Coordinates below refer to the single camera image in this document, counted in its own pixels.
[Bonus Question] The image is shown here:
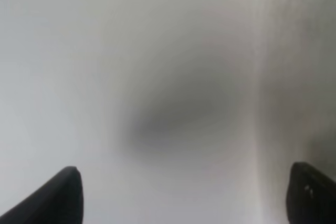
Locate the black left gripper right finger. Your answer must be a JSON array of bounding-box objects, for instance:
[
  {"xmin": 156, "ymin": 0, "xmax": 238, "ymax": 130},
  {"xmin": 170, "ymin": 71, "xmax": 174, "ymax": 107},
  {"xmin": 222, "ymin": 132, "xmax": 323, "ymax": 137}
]
[{"xmin": 286, "ymin": 162, "xmax": 335, "ymax": 224}]

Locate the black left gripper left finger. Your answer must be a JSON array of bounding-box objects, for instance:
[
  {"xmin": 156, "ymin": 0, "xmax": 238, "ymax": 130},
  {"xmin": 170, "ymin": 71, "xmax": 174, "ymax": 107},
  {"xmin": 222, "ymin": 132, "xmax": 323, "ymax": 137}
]
[{"xmin": 1, "ymin": 166, "xmax": 84, "ymax": 224}]

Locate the white towel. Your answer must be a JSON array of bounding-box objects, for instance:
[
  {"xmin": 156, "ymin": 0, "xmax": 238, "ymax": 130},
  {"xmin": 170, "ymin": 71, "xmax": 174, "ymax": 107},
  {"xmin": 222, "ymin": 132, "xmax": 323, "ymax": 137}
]
[{"xmin": 113, "ymin": 0, "xmax": 335, "ymax": 223}]

